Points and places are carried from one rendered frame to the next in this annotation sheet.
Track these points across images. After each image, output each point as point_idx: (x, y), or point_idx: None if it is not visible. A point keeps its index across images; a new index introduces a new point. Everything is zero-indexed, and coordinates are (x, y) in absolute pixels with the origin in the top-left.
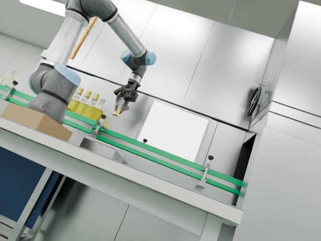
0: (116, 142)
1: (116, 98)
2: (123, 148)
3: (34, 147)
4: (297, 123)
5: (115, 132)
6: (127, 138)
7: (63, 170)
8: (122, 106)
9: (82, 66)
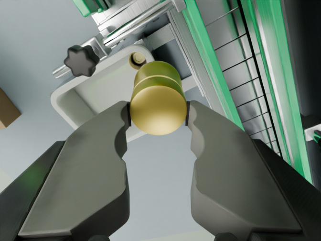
0: (207, 69)
1: (27, 179)
2: (216, 93)
3: None
4: None
5: (208, 60)
6: (227, 109)
7: None
8: (200, 152)
9: None
